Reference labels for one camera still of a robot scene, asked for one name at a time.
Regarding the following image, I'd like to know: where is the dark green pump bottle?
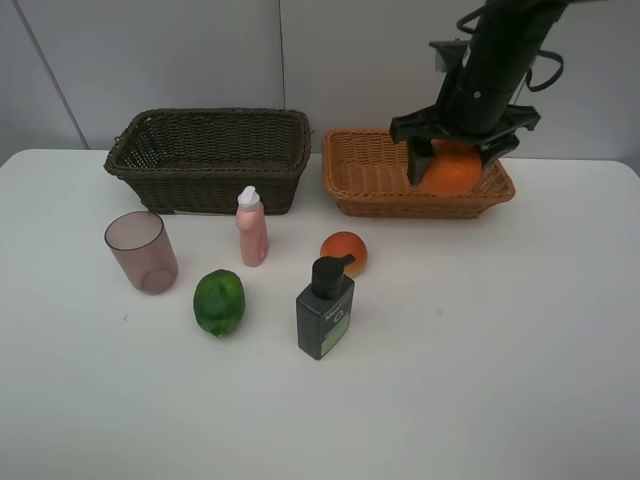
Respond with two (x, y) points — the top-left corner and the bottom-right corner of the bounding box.
(296, 254), (355, 360)

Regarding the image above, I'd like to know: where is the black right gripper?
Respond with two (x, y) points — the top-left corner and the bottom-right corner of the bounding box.
(389, 87), (541, 186)

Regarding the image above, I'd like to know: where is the translucent purple plastic cup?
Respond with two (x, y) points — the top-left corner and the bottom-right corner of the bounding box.
(104, 211), (179, 294)

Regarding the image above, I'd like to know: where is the red orange peach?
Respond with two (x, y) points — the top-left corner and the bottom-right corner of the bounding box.
(320, 231), (368, 279)

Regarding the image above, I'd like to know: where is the light brown wicker basket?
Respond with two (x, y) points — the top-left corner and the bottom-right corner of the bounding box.
(322, 129), (516, 220)

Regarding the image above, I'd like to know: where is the blue black cable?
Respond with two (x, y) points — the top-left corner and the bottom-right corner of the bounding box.
(524, 47), (565, 94)

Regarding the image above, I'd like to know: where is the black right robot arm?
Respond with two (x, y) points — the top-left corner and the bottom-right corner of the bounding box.
(389, 1), (569, 186)

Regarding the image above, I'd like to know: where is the green lime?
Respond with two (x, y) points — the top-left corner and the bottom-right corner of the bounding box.
(193, 269), (246, 338)

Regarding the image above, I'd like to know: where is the orange tangerine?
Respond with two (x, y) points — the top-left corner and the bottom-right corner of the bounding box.
(419, 139), (482, 197)

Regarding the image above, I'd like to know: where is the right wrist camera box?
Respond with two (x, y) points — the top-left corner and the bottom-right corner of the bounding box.
(429, 40), (469, 73)

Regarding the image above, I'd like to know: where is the pink bottle white cap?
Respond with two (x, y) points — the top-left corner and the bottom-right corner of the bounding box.
(236, 185), (269, 267)

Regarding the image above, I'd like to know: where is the dark brown wicker basket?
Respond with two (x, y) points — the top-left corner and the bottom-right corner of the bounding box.
(104, 108), (311, 215)

